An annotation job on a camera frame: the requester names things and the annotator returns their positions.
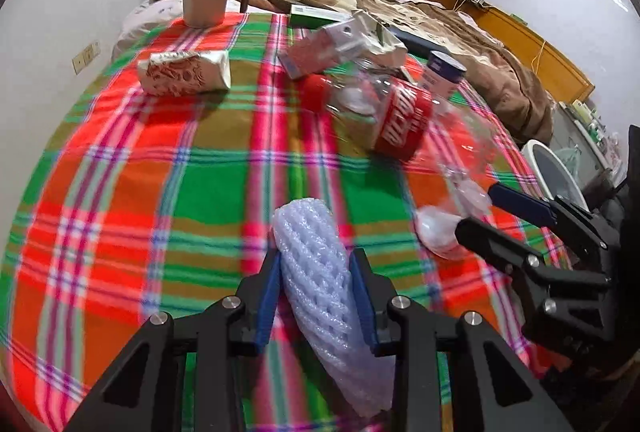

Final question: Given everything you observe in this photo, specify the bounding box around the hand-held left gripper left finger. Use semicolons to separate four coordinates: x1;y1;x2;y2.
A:
65;249;283;432

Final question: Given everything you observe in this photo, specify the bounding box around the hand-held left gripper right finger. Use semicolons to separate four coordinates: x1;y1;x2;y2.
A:
348;248;576;432

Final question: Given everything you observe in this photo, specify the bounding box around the clear plastic bag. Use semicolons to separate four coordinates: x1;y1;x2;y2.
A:
555;144;583;177

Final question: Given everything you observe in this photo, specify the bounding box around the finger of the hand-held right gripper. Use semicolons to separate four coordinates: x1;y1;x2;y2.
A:
489;183;621;253
456;217;611;328

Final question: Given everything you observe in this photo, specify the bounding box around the brown fleece blanket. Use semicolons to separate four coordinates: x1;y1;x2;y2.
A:
150;0;556;147

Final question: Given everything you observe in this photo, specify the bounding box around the dark blue case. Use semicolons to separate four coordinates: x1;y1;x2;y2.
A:
387;26;448;57

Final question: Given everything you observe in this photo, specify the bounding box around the green flat box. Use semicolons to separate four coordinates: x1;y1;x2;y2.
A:
289;4;353;28

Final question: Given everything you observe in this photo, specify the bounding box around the cluttered white counter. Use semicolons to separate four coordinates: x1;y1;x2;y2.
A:
560;99;626;173

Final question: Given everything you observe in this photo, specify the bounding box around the crushed white drink carton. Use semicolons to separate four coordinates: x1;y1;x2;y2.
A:
277;9;408;80

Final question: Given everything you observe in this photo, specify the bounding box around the red green plaid blanket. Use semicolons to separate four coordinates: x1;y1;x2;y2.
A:
0;12;576;432

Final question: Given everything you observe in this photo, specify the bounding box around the wall socket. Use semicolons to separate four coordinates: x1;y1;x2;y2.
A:
72;40;101;75

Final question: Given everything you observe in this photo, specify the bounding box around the beige patterned paper packet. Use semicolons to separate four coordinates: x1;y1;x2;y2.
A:
136;50;232;98

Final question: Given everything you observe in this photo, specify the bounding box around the white bottle with blue cap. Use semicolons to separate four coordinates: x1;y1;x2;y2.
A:
417;50;468;100

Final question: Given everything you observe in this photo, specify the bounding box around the low wooden cabinet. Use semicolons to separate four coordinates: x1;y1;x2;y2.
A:
472;4;596;105

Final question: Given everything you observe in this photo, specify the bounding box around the clear bottle with red label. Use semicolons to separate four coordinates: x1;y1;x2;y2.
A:
300;69;493;217

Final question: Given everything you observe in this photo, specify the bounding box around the white foam net sleeve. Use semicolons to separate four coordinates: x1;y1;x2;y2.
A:
272;198;396;415

